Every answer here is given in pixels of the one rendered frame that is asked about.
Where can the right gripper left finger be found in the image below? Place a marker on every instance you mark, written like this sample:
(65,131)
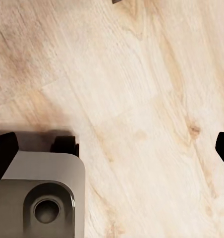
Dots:
(8,150)

